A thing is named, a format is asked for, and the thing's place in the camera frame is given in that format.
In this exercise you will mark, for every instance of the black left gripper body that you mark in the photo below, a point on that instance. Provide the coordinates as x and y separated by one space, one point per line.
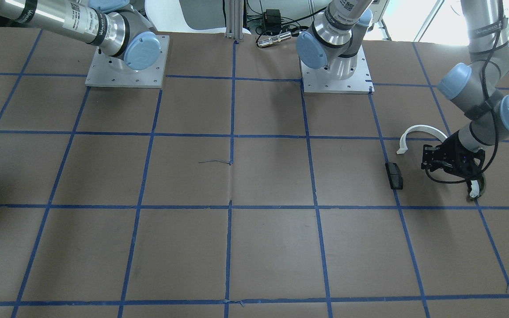
467 165

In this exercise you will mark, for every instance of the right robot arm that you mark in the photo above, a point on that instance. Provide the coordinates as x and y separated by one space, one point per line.
114 26

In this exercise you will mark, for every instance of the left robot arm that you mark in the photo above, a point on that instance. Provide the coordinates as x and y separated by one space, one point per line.
337 32

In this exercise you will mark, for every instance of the black brake pad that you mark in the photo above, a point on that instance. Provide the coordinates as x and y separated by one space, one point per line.
394 175

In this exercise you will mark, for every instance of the white plastic chair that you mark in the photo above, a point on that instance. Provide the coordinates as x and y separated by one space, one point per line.
186 16

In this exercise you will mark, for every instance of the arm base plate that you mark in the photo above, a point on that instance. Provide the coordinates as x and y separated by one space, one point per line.
109 72
344 75

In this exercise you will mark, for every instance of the aluminium frame post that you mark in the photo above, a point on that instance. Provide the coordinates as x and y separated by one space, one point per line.
233 16

